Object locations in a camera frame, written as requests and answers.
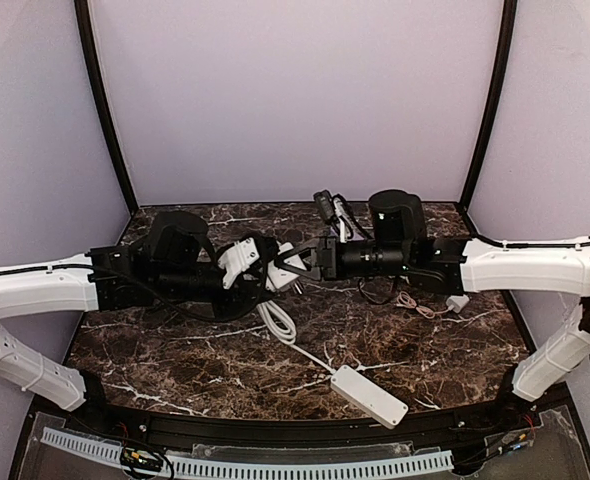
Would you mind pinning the black front table rail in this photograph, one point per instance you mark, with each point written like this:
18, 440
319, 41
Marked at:
451, 426

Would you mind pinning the small white charger adapter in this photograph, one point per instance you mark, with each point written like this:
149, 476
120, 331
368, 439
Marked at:
456, 303

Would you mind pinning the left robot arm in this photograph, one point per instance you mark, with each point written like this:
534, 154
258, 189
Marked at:
225, 288

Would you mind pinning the white cube socket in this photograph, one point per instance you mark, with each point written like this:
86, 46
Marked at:
279, 279

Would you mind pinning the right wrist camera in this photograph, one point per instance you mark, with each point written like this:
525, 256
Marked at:
396, 216

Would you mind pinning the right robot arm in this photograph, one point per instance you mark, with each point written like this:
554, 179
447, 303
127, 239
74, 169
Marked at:
455, 266

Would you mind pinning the white slotted cable duct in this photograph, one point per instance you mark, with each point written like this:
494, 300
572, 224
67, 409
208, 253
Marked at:
386, 461

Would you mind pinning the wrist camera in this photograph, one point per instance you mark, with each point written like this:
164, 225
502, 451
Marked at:
174, 242
396, 216

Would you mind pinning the white power strip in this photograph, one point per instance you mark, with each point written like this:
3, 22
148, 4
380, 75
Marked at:
370, 398

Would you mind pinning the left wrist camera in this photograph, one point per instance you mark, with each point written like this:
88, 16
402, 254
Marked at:
174, 242

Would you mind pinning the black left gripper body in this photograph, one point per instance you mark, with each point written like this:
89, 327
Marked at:
248, 288

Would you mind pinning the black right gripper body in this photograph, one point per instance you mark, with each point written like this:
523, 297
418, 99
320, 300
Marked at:
328, 258

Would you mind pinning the left black frame post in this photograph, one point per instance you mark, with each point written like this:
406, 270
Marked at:
92, 62

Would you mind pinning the white plug with cable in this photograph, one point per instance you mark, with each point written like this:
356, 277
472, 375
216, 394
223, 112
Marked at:
283, 328

